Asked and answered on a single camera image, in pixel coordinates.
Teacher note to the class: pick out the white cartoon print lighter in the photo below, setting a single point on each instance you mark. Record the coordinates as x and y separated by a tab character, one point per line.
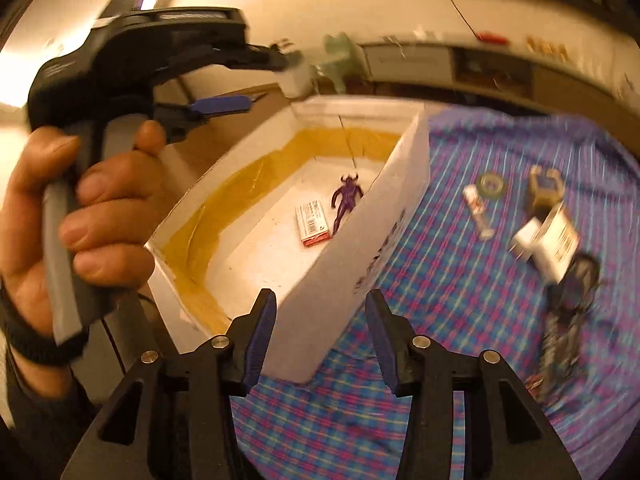
477	210

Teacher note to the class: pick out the square brown tin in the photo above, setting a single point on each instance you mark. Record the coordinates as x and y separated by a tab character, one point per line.
545	192

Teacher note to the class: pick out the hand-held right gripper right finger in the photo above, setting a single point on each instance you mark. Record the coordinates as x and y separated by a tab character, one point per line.
382	345

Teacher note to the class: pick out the gold ornaments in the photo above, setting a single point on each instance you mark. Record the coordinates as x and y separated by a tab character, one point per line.
547	47

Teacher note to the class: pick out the green tape roll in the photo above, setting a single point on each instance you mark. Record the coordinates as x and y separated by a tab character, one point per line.
490	183

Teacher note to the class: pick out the green plastic chair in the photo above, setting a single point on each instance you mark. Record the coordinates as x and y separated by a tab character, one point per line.
340	55

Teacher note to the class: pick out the white planter bin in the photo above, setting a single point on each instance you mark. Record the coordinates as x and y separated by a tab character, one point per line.
295	79

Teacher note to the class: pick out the purple horned toy figure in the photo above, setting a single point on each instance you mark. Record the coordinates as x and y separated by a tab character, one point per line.
345	200

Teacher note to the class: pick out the long white printed package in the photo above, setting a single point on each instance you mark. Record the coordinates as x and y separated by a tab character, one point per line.
555	247

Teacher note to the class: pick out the red object on cabinet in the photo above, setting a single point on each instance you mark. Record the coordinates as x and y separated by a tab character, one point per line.
490	36

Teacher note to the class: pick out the white cardboard box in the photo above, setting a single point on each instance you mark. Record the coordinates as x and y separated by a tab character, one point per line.
380	220

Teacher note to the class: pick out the blue plaid cloth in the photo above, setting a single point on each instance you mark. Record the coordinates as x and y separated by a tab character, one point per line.
440	285

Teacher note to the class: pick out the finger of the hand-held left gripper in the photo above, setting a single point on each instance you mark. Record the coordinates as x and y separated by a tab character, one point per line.
260	57
220	105

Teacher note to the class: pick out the small red and white box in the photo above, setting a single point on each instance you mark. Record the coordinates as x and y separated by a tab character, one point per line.
312	222

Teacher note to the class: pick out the grey tv cabinet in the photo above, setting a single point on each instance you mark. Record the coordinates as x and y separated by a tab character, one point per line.
415	60

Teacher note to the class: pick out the person's left forearm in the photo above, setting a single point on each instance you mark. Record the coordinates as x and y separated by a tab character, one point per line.
35	410

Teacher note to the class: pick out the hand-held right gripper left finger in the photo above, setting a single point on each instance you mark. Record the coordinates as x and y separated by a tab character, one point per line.
260	342

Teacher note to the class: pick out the person's left hand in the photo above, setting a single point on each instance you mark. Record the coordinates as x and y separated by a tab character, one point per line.
30	240

